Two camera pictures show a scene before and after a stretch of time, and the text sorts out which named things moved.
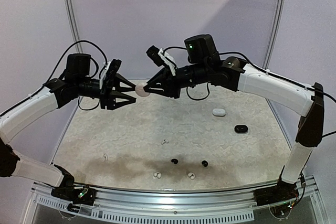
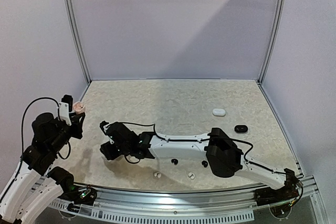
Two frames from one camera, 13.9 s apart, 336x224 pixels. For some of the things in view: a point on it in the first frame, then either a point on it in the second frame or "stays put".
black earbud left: (175, 161) stays put
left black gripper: (108, 95) → (77, 125)
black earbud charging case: (241, 129) stays put
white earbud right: (191, 175) stays put
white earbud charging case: (219, 112) stays put
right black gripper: (174, 83) → (109, 138)
